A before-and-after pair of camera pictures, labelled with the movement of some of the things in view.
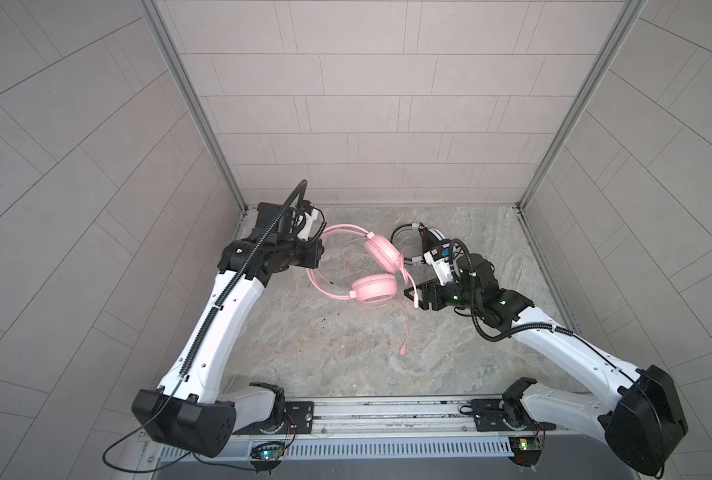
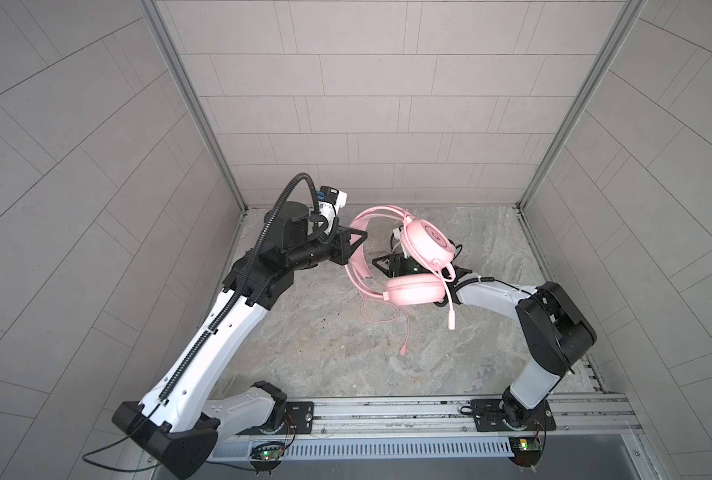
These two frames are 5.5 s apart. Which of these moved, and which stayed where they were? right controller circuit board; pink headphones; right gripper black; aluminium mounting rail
Moved: pink headphones; right gripper black
Stayed: right controller circuit board; aluminium mounting rail
